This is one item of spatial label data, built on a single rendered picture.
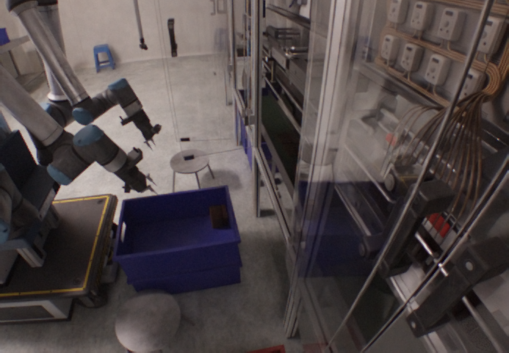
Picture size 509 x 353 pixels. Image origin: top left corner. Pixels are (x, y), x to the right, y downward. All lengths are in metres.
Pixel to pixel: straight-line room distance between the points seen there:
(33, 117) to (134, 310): 0.91
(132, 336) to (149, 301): 0.17
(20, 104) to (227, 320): 1.32
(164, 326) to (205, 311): 0.34
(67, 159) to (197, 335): 1.06
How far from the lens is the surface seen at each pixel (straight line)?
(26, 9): 1.36
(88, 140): 0.92
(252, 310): 1.60
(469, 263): 0.28
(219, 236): 1.59
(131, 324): 1.40
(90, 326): 1.78
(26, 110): 1.03
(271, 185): 1.32
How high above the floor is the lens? 1.47
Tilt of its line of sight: 37 degrees down
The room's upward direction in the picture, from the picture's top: straight up
